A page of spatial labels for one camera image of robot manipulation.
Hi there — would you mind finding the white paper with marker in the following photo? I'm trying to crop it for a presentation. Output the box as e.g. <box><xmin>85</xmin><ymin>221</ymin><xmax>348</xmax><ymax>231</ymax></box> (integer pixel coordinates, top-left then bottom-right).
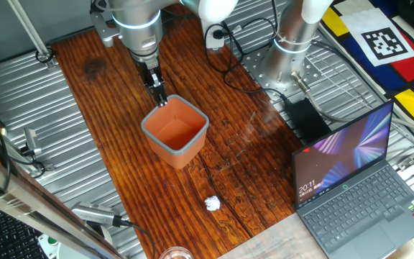
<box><xmin>339</xmin><ymin>7</ymin><xmax>414</xmax><ymax>68</ymax></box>

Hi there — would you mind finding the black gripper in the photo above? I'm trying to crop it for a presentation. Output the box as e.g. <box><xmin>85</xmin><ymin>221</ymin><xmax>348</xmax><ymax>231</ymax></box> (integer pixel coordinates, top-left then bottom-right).
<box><xmin>134</xmin><ymin>57</ymin><xmax>169</xmax><ymax>108</ymax></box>

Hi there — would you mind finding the clear glass cup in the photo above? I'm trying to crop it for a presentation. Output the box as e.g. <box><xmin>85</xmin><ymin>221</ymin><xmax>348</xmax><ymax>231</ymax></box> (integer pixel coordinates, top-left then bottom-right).
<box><xmin>158</xmin><ymin>246</ymin><xmax>196</xmax><ymax>259</ymax></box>

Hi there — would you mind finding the white box green button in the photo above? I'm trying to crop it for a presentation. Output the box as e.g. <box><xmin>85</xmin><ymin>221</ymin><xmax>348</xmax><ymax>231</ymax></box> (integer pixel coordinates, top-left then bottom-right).
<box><xmin>37</xmin><ymin>233</ymin><xmax>61</xmax><ymax>259</ymax></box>

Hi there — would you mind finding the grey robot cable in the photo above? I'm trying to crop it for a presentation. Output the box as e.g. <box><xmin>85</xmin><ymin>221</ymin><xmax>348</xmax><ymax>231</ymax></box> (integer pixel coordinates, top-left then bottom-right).
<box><xmin>290</xmin><ymin>71</ymin><xmax>414</xmax><ymax>147</ymax></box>

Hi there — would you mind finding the black keyboard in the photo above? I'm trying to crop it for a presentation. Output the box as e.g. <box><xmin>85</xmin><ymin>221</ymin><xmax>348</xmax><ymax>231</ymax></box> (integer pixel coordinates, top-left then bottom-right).
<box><xmin>0</xmin><ymin>208</ymin><xmax>50</xmax><ymax>259</ymax></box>

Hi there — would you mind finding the colourful block pattern cloth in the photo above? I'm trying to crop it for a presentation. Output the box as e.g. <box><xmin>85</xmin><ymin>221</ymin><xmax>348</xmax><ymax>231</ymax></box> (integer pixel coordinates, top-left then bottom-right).
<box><xmin>318</xmin><ymin>0</ymin><xmax>414</xmax><ymax>137</ymax></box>

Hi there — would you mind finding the white power strip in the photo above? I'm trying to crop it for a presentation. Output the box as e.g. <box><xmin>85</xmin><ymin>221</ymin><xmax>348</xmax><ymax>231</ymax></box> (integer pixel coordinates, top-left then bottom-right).
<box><xmin>201</xmin><ymin>19</ymin><xmax>226</xmax><ymax>51</ymax></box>

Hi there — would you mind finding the thin metal pole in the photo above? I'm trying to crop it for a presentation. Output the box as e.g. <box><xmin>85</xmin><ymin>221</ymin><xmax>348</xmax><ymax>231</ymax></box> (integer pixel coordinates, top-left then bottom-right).
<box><xmin>7</xmin><ymin>0</ymin><xmax>59</xmax><ymax>69</ymax></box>

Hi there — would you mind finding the shiny metal frame bar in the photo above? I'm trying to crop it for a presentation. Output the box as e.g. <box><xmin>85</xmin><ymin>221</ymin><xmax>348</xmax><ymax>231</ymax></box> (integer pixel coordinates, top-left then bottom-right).
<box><xmin>0</xmin><ymin>143</ymin><xmax>125</xmax><ymax>259</ymax></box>

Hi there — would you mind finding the black power cable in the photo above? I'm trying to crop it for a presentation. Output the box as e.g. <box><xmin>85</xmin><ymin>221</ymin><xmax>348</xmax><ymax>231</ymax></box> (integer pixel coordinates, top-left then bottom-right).
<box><xmin>203</xmin><ymin>19</ymin><xmax>291</xmax><ymax>106</ymax></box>

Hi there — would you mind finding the small grey camera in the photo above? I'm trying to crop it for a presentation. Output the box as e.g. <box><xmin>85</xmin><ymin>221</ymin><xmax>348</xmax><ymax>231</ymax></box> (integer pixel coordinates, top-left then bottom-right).
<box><xmin>22</xmin><ymin>127</ymin><xmax>45</xmax><ymax>158</ymax></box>

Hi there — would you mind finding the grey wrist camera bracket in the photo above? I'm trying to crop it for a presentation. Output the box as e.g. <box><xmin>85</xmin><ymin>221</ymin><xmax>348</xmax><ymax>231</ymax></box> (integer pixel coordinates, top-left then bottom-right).
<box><xmin>90</xmin><ymin>1</ymin><xmax>124</xmax><ymax>48</ymax></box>

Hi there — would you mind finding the white paper ball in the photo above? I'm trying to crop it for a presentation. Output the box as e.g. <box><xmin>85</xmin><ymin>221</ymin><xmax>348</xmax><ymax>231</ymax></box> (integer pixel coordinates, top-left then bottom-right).
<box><xmin>204</xmin><ymin>195</ymin><xmax>221</xmax><ymax>212</ymax></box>

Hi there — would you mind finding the black power adapter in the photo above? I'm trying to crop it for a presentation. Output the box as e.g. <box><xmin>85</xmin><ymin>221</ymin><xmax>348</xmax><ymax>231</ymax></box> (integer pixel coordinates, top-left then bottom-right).
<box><xmin>285</xmin><ymin>97</ymin><xmax>332</xmax><ymax>145</ymax></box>

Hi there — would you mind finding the dark grey laptop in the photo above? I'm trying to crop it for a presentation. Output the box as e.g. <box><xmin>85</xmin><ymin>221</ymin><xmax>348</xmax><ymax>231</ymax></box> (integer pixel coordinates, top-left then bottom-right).
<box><xmin>291</xmin><ymin>99</ymin><xmax>414</xmax><ymax>259</ymax></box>

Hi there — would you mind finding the black camera cable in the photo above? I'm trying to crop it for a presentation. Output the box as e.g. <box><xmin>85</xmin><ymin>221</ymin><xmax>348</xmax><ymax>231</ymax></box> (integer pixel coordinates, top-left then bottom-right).
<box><xmin>119</xmin><ymin>218</ymin><xmax>157</xmax><ymax>259</ymax></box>

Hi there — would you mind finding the silver depth camera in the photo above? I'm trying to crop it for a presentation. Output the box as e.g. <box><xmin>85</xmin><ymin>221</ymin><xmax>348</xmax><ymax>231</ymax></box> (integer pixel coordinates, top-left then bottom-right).
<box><xmin>70</xmin><ymin>201</ymin><xmax>124</xmax><ymax>228</ymax></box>

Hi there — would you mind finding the orange trash can grey rim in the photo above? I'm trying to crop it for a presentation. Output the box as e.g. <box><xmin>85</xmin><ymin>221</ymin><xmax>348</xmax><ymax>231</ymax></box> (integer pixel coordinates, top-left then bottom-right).
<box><xmin>140</xmin><ymin>94</ymin><xmax>210</xmax><ymax>170</ymax></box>

